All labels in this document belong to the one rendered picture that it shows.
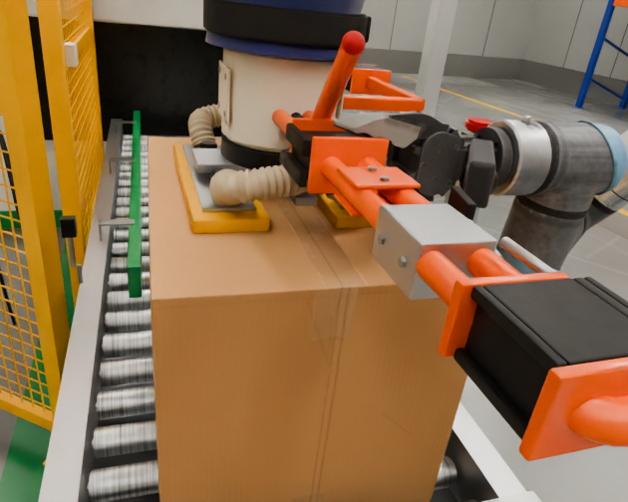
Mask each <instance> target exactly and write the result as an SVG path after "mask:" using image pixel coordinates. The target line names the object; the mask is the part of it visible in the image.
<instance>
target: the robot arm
mask: <svg viewBox="0 0 628 502"><path fill-rule="evenodd" d="M333 126H336V127H339V128H341V129H344V130H346V131H348V132H351V133H354V134H357V133H360V132H364V133H367V134H369V135H370V136H371V137H385V138H387V139H389V140H390V141H391V142H392V148H391V153H390V157H387V163H386V165H387V166H388V167H397V168H398V169H400V170H401V171H403V172H404V173H405V174H407V175H408V176H409V177H411V178H412V179H413V180H415V181H416V182H417V183H419V184H420V185H421V187H420V188H413V189H414V190H416V191H417V192H418V193H419V194H421V195H422V196H423V197H425V198H426V199H427V200H428V201H434V195H437V194H439V195H440V196H444V195H445V194H446V193H447V192H448V191H449V190H450V189H451V188H452V186H455V185H456V182H457V181H458V180H459V181H460V187H461V189H462V190H463V191H464V192H465V193H466V194H467V196H468V197H469V198H470V199H471V200H472V201H473V202H474V203H475V204H476V207H477V208H486V207H487V204H488V200H489V196H490V195H495V196H499V195H515V197H514V200H513V202H512V205H511V208H510V210H509V213H508V216H507V218H506V221H505V224H504V226H503V229H502V232H501V234H500V237H499V240H498V242H497V245H496V248H495V249H496V250H497V251H498V252H499V253H500V254H501V256H502V257H503V258H504V260H505V261H506V262H507V263H509V264H510V265H511V266H512V267H514V268H515V269H516V270H518V271H519V272H520V273H521V274H535V272H534V271H533V270H531V269H530V268H529V267H527V266H526V265H524V264H523V263H522V262H520V261H519V260H518V259H516V258H515V257H514V256H512V255H511V254H510V253H508V252H507V251H506V250H504V249H503V248H502V247H500V245H499V242H500V240H501V239H502V238H503V237H508V238H510V239H511V240H512V241H514V242H515V243H517V244H518V245H519V246H521V247H522V248H524V249H525V250H526V251H528V252H529V253H531V254H532V255H533V256H535V257H536V258H538V259H539V260H541V261H542V262H543V263H545V264H546V265H548V266H549V267H550V268H552V269H553V270H555V271H556V272H561V267H562V265H563V263H564V261H565V259H566V257H567V255H568V253H569V252H570V251H571V249H572V248H573V247H574V245H575V244H576V243H577V242H578V241H579V239H580V238H581V237H582V235H583V234H584V233H585V232H586V231H587V230H588V229H589V228H591V227H593V226H594V225H596V224H597V223H599V222H601V221H602V220H604V219H606V218H607V217H609V216H611V215H612V214H614V213H615V212H617V211H618V210H620V209H621V208H622V207H623V206H624V205H625V204H627V203H628V130H626V131H625V132H623V133H622V134H621V135H619V133H618V132H617V131H616V130H615V129H613V128H612V127H610V126H608V125H603V124H594V123H591V122H588V121H579V122H545V121H531V117H530V116H523V117H522V121H517V120H499V121H494V122H493V123H491V124H490V125H488V126H486V127H482V128H481V129H479V130H478V131H477V132H476V133H473V132H471V131H462V134H459V130H458V129H457V128H455V127H453V126H451V125H448V124H446V123H443V122H441V121H439V120H437V119H435V118H433V117H431V116H429V115H427V114H425V113H422V112H417V111H411V112H405V113H399V114H388V113H383V112H378V113H364V112H361V111H359V112H357V113H356V114H353V115H349V116H345V117H343V118H340V119H337V120H335V121H334V122H333Z"/></svg>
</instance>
